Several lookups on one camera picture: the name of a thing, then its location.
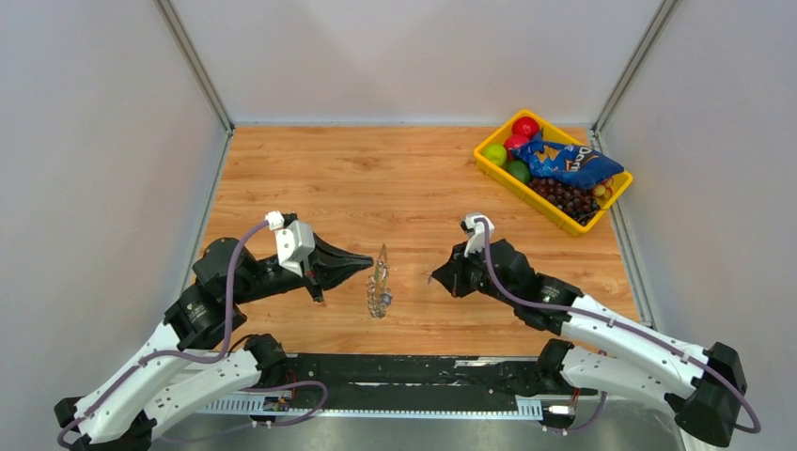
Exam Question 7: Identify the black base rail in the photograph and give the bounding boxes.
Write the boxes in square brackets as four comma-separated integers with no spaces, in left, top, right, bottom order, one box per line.
[256,353,573,404]

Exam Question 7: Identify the silver keyring holder with rings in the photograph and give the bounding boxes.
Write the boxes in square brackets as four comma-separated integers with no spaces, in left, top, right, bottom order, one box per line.
[366,244,393,319]

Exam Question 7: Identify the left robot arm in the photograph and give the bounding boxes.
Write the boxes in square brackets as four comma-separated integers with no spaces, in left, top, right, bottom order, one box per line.
[55,223,373,450]

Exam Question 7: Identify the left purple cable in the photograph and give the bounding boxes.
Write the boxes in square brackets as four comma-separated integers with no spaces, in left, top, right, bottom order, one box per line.
[56,219,275,448]

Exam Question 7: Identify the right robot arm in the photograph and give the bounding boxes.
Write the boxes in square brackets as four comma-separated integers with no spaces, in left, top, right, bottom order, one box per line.
[430,240,747,447]

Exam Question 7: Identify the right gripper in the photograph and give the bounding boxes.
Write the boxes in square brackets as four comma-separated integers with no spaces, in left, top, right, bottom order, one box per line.
[431,241,517,308]

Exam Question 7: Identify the lime green ball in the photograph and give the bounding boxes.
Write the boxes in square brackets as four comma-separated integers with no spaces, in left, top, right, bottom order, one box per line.
[482,144,508,168]

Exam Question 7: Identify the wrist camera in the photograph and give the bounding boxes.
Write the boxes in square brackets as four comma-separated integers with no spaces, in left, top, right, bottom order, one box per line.
[461,212,494,257]
[264,210,316,277]

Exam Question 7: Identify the small yellow red fruits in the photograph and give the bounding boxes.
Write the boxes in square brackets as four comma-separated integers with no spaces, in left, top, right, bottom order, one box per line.
[591,177,614,201]

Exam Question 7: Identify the bunch of dark grapes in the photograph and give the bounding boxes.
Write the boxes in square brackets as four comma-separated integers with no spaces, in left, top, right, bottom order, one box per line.
[529,178,601,226]

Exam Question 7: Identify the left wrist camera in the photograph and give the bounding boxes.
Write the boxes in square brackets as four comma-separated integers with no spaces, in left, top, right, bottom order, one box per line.
[264,210,316,277]

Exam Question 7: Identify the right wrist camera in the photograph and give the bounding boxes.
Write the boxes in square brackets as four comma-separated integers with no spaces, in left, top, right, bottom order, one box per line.
[461,212,494,257]

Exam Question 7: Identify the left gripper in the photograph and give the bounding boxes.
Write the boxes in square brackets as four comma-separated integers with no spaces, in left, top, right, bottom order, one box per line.
[232,230,375,303]

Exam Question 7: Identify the red ball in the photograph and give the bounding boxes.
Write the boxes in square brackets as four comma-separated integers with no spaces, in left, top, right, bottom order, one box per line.
[503,134,530,161]
[511,117,540,138]

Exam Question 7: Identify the yellow plastic bin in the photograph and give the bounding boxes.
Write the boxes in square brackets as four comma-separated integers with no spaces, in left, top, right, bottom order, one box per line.
[474,110,633,236]

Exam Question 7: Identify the blue chips bag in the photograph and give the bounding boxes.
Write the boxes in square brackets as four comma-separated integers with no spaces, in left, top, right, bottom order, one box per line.
[511,132,625,190]

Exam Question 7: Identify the white slotted cable duct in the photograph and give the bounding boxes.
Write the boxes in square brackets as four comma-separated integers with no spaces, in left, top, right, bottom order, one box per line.
[198,385,543,421]

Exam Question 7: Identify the dark green ball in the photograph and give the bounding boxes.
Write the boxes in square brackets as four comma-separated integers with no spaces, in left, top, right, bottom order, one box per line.
[506,160,533,185]

